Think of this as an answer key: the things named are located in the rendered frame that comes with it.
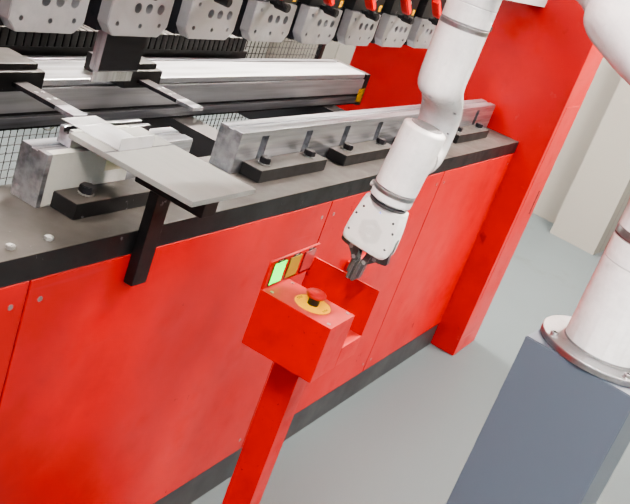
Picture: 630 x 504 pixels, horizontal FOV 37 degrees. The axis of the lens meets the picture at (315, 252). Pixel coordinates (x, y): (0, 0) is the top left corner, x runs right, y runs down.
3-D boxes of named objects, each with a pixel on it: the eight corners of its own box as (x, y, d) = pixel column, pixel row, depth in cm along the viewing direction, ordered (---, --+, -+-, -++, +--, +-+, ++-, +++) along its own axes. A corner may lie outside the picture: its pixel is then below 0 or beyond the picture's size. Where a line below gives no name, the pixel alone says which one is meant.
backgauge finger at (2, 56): (53, 127, 158) (60, 99, 157) (-52, 68, 168) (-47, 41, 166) (101, 124, 169) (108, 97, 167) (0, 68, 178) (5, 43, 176)
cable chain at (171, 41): (142, 49, 224) (147, 33, 222) (123, 40, 226) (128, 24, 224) (244, 52, 261) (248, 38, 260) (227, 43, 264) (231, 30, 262)
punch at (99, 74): (94, 84, 155) (109, 28, 152) (85, 79, 156) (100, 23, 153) (134, 83, 164) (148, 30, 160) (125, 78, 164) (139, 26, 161)
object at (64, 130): (69, 148, 157) (73, 131, 155) (56, 140, 158) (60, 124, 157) (146, 140, 174) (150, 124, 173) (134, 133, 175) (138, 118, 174)
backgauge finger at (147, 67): (178, 118, 188) (185, 94, 186) (82, 68, 197) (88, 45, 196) (212, 115, 198) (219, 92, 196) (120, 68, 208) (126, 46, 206)
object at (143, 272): (171, 312, 159) (207, 196, 152) (107, 272, 165) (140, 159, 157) (185, 306, 163) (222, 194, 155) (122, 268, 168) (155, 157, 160)
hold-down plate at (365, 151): (342, 166, 238) (347, 155, 236) (325, 157, 239) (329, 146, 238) (392, 156, 263) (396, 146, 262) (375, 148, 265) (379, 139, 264)
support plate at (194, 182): (191, 207, 145) (193, 202, 145) (67, 138, 155) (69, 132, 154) (254, 194, 160) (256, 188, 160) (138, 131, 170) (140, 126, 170)
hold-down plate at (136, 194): (72, 220, 154) (76, 204, 153) (48, 206, 156) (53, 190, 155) (183, 198, 180) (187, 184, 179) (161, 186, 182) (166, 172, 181)
